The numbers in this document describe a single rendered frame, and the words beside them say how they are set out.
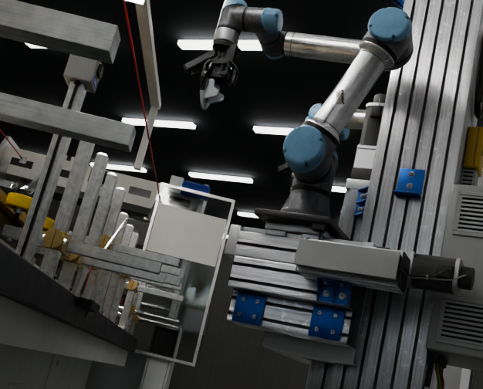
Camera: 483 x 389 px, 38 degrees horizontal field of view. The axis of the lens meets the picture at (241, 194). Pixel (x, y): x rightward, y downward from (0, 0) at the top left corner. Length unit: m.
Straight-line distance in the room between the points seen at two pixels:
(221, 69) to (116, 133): 1.18
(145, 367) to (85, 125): 3.78
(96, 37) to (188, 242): 4.03
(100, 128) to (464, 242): 1.28
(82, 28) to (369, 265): 1.18
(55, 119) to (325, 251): 0.99
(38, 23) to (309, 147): 1.25
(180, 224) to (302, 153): 2.90
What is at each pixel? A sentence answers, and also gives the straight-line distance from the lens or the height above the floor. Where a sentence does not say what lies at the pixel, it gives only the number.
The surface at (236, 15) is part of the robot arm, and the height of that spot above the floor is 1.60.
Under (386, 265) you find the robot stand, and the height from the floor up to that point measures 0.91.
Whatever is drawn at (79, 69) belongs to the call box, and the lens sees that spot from 1.74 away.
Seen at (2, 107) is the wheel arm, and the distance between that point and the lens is 0.98.
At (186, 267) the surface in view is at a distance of 4.68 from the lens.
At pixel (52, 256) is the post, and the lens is 1.91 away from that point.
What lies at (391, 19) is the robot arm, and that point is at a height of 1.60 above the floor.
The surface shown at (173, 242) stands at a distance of 4.71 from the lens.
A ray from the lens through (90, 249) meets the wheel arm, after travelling 1.94.
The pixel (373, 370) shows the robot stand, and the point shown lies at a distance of 2.03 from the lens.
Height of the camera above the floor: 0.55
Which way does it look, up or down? 15 degrees up
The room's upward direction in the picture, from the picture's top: 14 degrees clockwise
